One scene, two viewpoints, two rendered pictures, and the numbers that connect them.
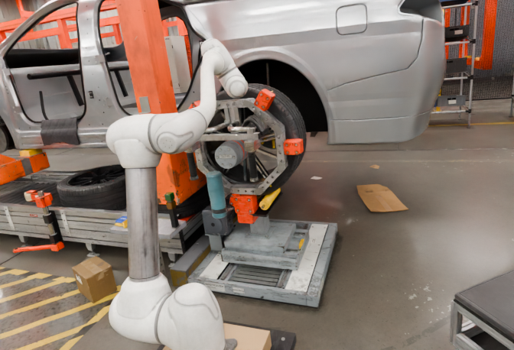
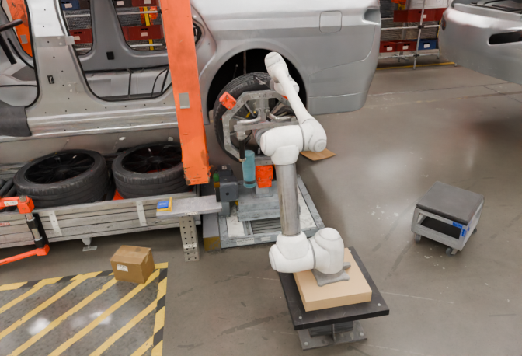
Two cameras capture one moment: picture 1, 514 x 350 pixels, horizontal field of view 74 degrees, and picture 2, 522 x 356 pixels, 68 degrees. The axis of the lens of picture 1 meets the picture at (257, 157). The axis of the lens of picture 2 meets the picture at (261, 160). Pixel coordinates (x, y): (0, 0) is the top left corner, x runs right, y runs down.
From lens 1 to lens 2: 1.50 m
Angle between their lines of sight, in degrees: 30
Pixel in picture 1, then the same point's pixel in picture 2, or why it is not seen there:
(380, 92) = (346, 76)
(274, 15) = (271, 12)
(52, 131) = not seen: outside the picture
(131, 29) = (176, 33)
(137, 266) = (294, 226)
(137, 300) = (300, 246)
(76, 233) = (70, 231)
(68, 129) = (12, 120)
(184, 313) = (335, 244)
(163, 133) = (319, 140)
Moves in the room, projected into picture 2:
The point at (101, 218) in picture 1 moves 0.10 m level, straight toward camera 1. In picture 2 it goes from (106, 210) to (116, 214)
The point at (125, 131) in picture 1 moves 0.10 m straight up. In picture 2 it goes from (287, 140) to (286, 120)
